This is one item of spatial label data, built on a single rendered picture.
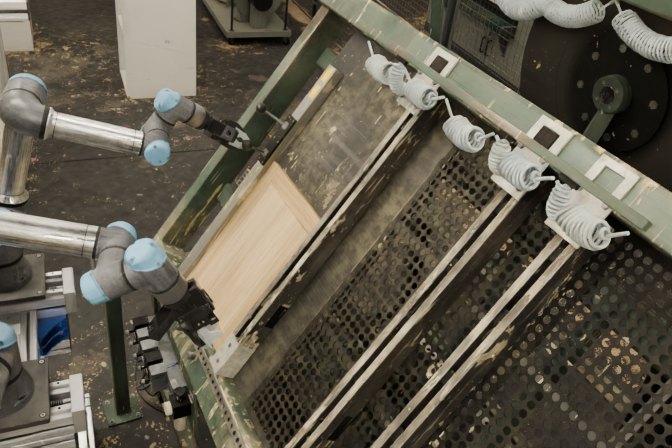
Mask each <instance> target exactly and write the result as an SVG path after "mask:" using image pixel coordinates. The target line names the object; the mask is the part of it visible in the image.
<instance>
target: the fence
mask: <svg viewBox="0 0 672 448"><path fill-rule="evenodd" d="M329 68H330V69H332V70H333V72H332V73H331V74H330V76H329V77H328V78H327V80H326V81H325V82H323V81H322V80H321V78H322V77H323V75H324V74H325V73H326V71H327V70H328V69H329ZM342 77H343V74H342V73H340V72H339V71H338V70H337V69H335V68H334V67H333V66H331V65H329V66H328V67H327V68H326V70H325V71H324V73H323V74H322V75H321V77H320V78H319V79H318V81H317V82H316V83H315V85H314V86H313V87H312V89H311V90H310V91H309V93H308V94H307V95H306V97H305V98H304V99H303V101H302V102H301V103H300V105H299V106H298V108H297V109H296V110H295V112H294V113H293V114H292V116H293V117H294V118H295V119H296V120H297V122H296V124H295V125H294V126H293V128H292V129H291V130H290V132H289V133H288V134H287V136H286V137H285V138H284V140H283V141H282V142H281V144H280V145H279V146H278V148H277V149H276V150H275V152H274V153H273V154H272V156H271V157H270V158H269V160H268V161H267V162H266V164H265V165H264V166H263V165H261V163H260V162H259V161H257V163H256V164H255V165H254V167H253V168H252V169H251V171H250V172H249V173H248V175H247V176H246V178H245V179H244V180H243V182H242V183H241V184H240V186H239V187H238V188H237V190H236V191H235V192H234V194H233V195H232V196H231V198H230V199H229V200H228V202H227V203H226V204H225V206H224V207H223V208H222V210H221V211H220V213H219V214H218V215H217V217H216V218H215V219H214V221H213V222H212V223H211V225H210V226H209V227H208V229H207V230H206V231H205V233H204V234H203V235H202V237H201V238H200V239H199V241H198V242H197V243H196V245H195V246H194V248H193V249H192V250H191V252H190V253H189V254H188V256H187V257H186V258H185V260H184V261H183V262H182V264H181V265H180V266H179V268H178V270H179V272H180V273H181V274H182V275H183V277H184V278H185V279H186V278H187V277H188V275H189V274H190V273H191V271H192V270H193V269H194V267H195V266H196V265H197V263H198V262H199V261H200V259H201V258H202V257H203V255H204V254H205V253H206V251H207V250H208V249H209V247H210V246H211V245H212V243H213V242H214V241H215V239H216V238H217V237H218V235H219V234H220V233H221V231H222V230H223V229H224V227H225V226H226V225H227V223H228V222H229V221H230V219H231V218H232V217H233V215H234V214H235V213H236V211H237V210H238V209H239V207H240V206H241V205H242V203H243V202H244V201H245V199H246V198H247V197H248V195H249V194H250V193H251V191H252V190H253V189H254V187H255V186H256V185H257V183H258V182H259V181H260V179H261V178H262V177H263V175H264V174H265V173H266V171H267V170H268V169H269V167H270V166H271V165H272V163H273V162H274V161H275V162H277V163H278V162H279V160H280V159H281V158H282V156H283V155H284V154H285V152H286V151H287V150H288V148H289V147H290V146H291V144H292V143H293V142H294V140H295V139H296V138H297V136H298V135H299V134H300V132H301V131H302V130H303V128H304V127H305V126H306V124H307V123H308V122H309V120H310V119H311V118H312V117H313V115H314V114H315V113H316V111H317V110H318V109H319V107H320V106H321V105H322V103H323V102H324V101H325V99H326V98H327V97H328V95H329V94H330V93H331V91H332V90H333V89H334V87H335V86H336V85H337V83H338V82H339V81H340V79H341V78H342ZM317 84H318V85H319V86H320V87H321V88H320V89H319V90H318V92H317V93H316V94H315V96H314V97H313V98H312V99H311V98H310V97H309V94H310V93H311V92H312V90H313V89H314V88H315V86H316V85H317Z"/></svg>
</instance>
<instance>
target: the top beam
mask: <svg viewBox="0 0 672 448"><path fill-rule="evenodd" d="M319 1H320V2H321V3H322V4H324V5H325V6H326V7H328V8H329V9H330V10H331V11H333V12H334V13H335V14H337V15H338V16H339V17H340V18H342V19H343V20H345V21H346V22H347V23H349V24H350V25H351V26H353V27H354V28H356V29H357V30H358V31H360V32H361V33H362V34H364V35H365V36H366V37H368V38H369V39H371V40H372V41H373V42H375V43H376V44H377V45H379V46H380V47H382V48H383V49H384V50H386V51H387V52H388V53H390V54H391V55H392V56H394V57H395V56H396V55H397V54H396V53H395V52H393V51H392V50H391V49H389V48H388V47H386V46H385V45H384V44H382V43H381V42H379V41H378V40H377V39H375V38H374V37H372V36H371V35H370V34H368V33H367V32H366V31H364V30H363V29H361V28H360V27H359V26H358V25H356V23H357V22H358V21H359V19H362V20H363V21H365V22H366V23H367V24H369V25H370V26H372V27H373V28H375V29H376V30H377V31H379V32H380V33H382V34H383V35H385V36H386V37H387V38H389V39H390V40H392V41H393V42H395V43H396V44H397V45H399V46H400V47H402V48H403V49H405V50H406V51H407V52H409V53H410V54H412V55H413V56H415V57H416V58H417V59H419V60H420V61H422V62H423V63H425V62H426V61H427V59H428V58H429V57H430V56H431V54H432V53H433V52H434V51H435V49H436V48H437V47H440V48H441V49H443V50H444V51H446V52H447V53H449V54H451V55H452V56H454V57H455V58H457V59H458V60H459V62H458V63H457V64H456V66H455V67H454V69H453V70H452V71H451V72H450V74H449V75H448V76H447V77H446V79H447V80H449V81H450V82H452V83H453V84H455V85H456V86H457V87H459V88H460V89H462V90H463V91H465V92H466V93H467V94H469V95H470V96H472V97H473V98H475V99H476V100H477V101H479V102H480V103H482V104H483V105H485V106H486V107H488V108H489V109H490V110H492V111H493V112H495V113H496V114H498V115H499V116H500V117H502V118H503V119H505V120H506V121H508V122H509V123H510V124H512V125H513V126H515V127H516V128H518V129H519V130H520V131H522V132H523V133H525V134H527V133H528V132H529V130H530V129H531V128H532V127H533V126H534V124H535V123H536V122H537V121H538V120H539V119H540V117H541V116H542V115H545V116H546V117H548V118H549V119H551V120H553V121H554V122H556V123H557V124H559V125H560V126H562V127H563V128H565V129H566V130H568V131H570V132H571V133H573V134H574V136H573V137H572V138H571V139H570V141H569V142H568V143H567V144H566V146H565V147H564V148H563V149H562V150H561V151H560V153H559V154H558V155H557V156H558V157H559V158H560V159H562V160H563V161H565V162H566V163H568V164H569V165H570V166H572V167H573V168H575V169H576V170H578V171H579V172H580V173H582V174H583V175H585V174H586V173H587V172H588V171H589V169H590V168H591V167H592V166H593V165H594V164H595V163H596V161H597V160H598V159H599V158H600V157H601V156H602V155H603V154H605V155H607V156H608V157H610V158H611V159H613V160H614V161H616V162H617V163H619V164H621V165H622V166H624V167H625V168H627V169H628V170H630V171H631V172H633V173H634V174H636V175H638V176H639V177H640V178H641V179H640V180H639V181H638V182H637V183H636V185H635V186H634V187H633V188H632V189H631V190H630V191H629V193H628V194H627V195H626V196H625V197H624V198H623V199H622V200H621V201H622V202H623V203H625V204H626V205H628V206H629V207H630V208H632V209H633V210H635V211H636V212H638V213H639V214H640V215H642V216H643V217H645V218H646V219H648V220H649V221H650V222H651V223H652V226H651V227H650V228H649V229H648V230H647V231H646V232H643V231H642V230H640V229H639V228H637V227H636V226H635V225H633V224H632V223H631V222H629V221H628V220H626V219H625V218H624V217H622V216H621V215H619V214H618V213H617V212H615V211H614V210H612V211H611V213H610V215H611V216H613V217H614V218H616V219H617V220H618V221H620V222H621V223H622V224H624V225H625V226H627V227H628V228H629V229H631V230H632V231H633V232H635V233H636V234H637V235H639V236H640V237H642V238H643V239H644V240H646V241H647V242H648V243H650V244H651V245H653V246H654V247H655V248H657V249H658V250H659V251H661V252H662V253H663V254H665V255H666V256H668V257H669V258H670V259H672V192H670V191H669V190H667V189H666V188H664V187H662V186H661V185H659V184H658V183H656V182H655V181H653V180H652V179H650V178H648V177H647V176H645V175H644V174H642V173H641V172H639V171H637V170H636V169H634V168H633V167H631V166H630V165H628V164H627V163H625V162H623V161H622V160H620V159H619V158H617V157H616V156H614V155H612V154H611V153H609V152H608V151H606V150H605V149H603V148H602V147H600V146H598V145H597V144H595V143H594V142H592V141H591V140H589V139H587V138H586V137H584V136H583V135H581V134H580V133H578V132H577V131H575V130H573V129H572V128H570V127H569V126H567V125H566V124H564V123H562V122H561V121H559V120H558V119H556V118H555V117H553V116H552V115H550V114H548V113H547V112H545V111H544V110H542V109H541V108H539V107H537V106H536V105H534V104H533V103H531V102H530V101H528V100H527V99H525V98H523V97H522V96H520V95H519V94H517V93H516V92H514V91H512V90H511V89H509V88H508V87H506V86H505V85H503V84H502V83H500V82H498V81H497V80H495V79H494V78H492V77H491V76H489V75H488V74H486V73H484V72H483V71H481V70H480V69H478V68H477V67H475V66H473V65H472V64H470V63H469V62H467V61H466V60H464V59H463V58H461V57H459V56H458V55H456V54H455V53H453V52H452V51H450V50H448V49H447V48H445V47H444V46H442V45H441V44H439V43H438V42H436V41H434V40H433V39H431V38H430V37H428V36H427V35H425V34H423V33H422V32H420V31H419V30H417V29H416V28H414V27H413V26H411V25H409V24H408V23H406V22H405V21H403V20H402V19H400V18H398V17H397V16H395V15H394V14H392V13H391V12H389V11H388V10H386V9H384V8H383V7H381V6H380V5H378V4H377V3H375V2H373V1H372V0H319ZM438 89H439V90H440V91H442V92H443V93H444V94H446V95H447V96H449V97H450V98H451V99H453V100H454V101H455V102H457V103H458V104H460V105H461V106H462V107H464V108H465V109H466V110H468V111H469V112H470V113H472V114H473V115H475V116H476V117H477V118H479V119H480V120H481V121H483V122H484V123H486V124H487V125H488V126H490V127H491V128H492V129H494V130H495V131H496V132H498V131H499V130H500V128H499V127H497V126H496V125H495V124H493V123H492V122H490V121H489V120H488V119H486V118H485V117H483V116H482V115H481V114H479V113H478V112H477V111H475V110H474V109H472V108H471V107H470V106H468V105H467V104H465V103H464V102H463V101H461V100H460V99H458V98H457V97H456V96H454V95H453V94H452V93H450V92H449V91H447V90H446V89H445V88H443V87H442V86H439V87H438ZM624 179H625V178H624V177H622V176H621V175H619V174H618V173H616V172H615V171H613V170H612V169H610V168H609V167H606V168H605V169H604V170H603V171H602V173H601V174H600V175H599V176H598V177H597V178H596V179H595V181H594V182H595V183H596V184H598V185H599V186H600V187H602V188H603V189H605V190H606V191H608V192H609V193H610V194H612V193H613V192H614V191H615V189H616V188H617V187H618V186H619V185H620V184H621V183H622V182H623V180H624Z"/></svg>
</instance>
